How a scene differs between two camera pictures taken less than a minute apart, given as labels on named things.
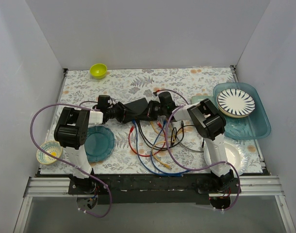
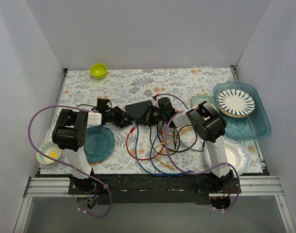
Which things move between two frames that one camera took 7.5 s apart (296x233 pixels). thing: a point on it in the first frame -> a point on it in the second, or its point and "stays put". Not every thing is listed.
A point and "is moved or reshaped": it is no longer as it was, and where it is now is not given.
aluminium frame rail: x=254 y=186 stays put
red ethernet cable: x=163 y=131 is moved or reshaped
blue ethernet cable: x=162 y=128 stays put
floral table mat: x=147 y=121 stays put
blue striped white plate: x=235 y=102 stays put
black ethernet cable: x=183 y=127 -> x=173 y=139
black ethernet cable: x=162 y=148 -> x=178 y=130
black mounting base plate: x=144 y=189 stays put
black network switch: x=138 y=107 is moved or reshaped
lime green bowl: x=98 y=71 stays put
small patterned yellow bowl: x=53 y=147 stays put
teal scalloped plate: x=100 y=143 stays put
